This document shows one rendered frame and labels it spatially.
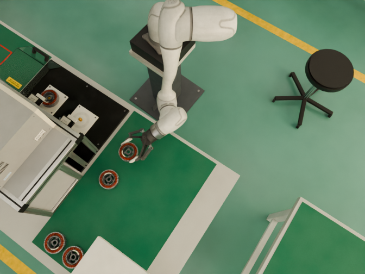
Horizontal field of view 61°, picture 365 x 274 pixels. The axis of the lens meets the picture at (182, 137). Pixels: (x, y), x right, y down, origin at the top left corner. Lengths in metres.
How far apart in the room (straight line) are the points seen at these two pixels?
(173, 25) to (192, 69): 1.67
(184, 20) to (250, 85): 1.72
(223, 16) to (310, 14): 2.26
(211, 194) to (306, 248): 0.59
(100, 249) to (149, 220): 0.50
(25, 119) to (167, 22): 0.72
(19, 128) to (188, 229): 1.00
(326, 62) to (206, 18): 1.42
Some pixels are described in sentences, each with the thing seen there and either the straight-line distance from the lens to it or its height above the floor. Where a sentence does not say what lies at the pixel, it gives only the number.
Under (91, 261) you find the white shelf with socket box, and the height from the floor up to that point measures 1.20.
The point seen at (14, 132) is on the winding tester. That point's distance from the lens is 1.48.
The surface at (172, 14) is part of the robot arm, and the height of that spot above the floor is 1.55.
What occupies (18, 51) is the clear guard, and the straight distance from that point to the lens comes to 1.99.
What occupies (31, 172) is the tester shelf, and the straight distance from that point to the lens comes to 1.63.
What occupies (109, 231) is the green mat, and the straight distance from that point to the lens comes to 1.85.
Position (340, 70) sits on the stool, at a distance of 2.57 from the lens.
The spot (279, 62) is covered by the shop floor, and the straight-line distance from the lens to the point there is 3.12.
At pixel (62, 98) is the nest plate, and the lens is 2.09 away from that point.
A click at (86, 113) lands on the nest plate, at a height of 0.78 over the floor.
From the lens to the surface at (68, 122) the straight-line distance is 1.86.
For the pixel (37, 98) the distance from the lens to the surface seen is 1.98.
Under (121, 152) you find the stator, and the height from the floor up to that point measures 0.82.
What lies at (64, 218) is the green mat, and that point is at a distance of 1.92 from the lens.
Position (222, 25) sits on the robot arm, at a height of 1.51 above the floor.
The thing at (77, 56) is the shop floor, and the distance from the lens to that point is 3.17.
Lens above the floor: 2.55
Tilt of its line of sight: 72 degrees down
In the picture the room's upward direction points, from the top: straight up
